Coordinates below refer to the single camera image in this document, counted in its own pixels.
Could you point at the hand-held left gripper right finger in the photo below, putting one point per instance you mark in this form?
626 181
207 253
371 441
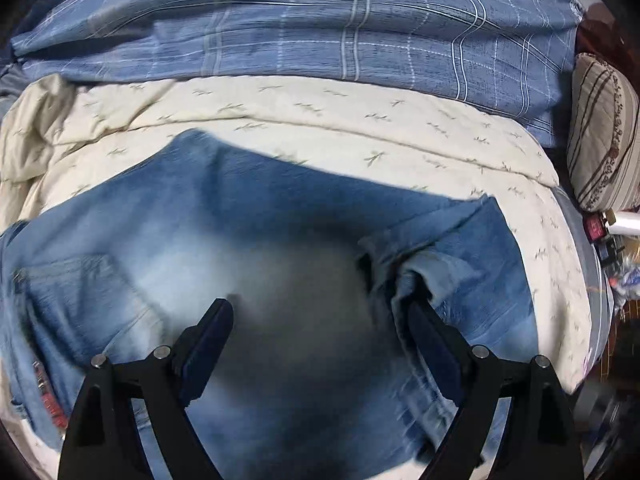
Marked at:
435 355

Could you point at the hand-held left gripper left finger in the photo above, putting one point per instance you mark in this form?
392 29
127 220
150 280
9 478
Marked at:
202 355

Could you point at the blue denim pants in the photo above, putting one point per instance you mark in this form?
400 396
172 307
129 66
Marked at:
250 240

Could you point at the blue grey bed sheet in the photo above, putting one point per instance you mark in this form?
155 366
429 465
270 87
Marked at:
597 300

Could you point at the clear plastic bag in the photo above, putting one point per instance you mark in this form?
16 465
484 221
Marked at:
625 280

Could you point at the red black device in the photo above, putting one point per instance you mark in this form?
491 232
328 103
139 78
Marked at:
595 227

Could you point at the white tube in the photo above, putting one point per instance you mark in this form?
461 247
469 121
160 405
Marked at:
627 222

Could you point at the cream leaf-print quilt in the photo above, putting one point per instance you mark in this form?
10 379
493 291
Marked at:
350 105

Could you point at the striped floral pillow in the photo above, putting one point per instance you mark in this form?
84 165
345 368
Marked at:
605 135

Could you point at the blue plaid blanket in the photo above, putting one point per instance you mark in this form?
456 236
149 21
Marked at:
250 35

